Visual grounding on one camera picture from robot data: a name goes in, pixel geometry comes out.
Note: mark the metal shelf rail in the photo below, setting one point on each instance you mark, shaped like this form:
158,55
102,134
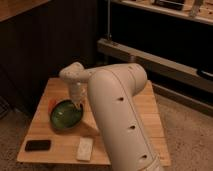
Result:
159,65

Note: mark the green ceramic bowl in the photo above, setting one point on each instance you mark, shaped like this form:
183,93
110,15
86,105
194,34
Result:
65,115

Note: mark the orange carrot toy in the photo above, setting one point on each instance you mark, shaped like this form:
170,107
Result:
51,105

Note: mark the black smartphone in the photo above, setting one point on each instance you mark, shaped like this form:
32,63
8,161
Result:
37,145

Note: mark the wooden table board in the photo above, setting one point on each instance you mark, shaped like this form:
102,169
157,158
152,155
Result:
64,144

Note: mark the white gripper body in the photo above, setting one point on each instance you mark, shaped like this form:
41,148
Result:
76,93

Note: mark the vertical metal pole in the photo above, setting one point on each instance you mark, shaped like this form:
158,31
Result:
108,20

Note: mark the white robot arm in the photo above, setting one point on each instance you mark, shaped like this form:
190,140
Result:
110,90

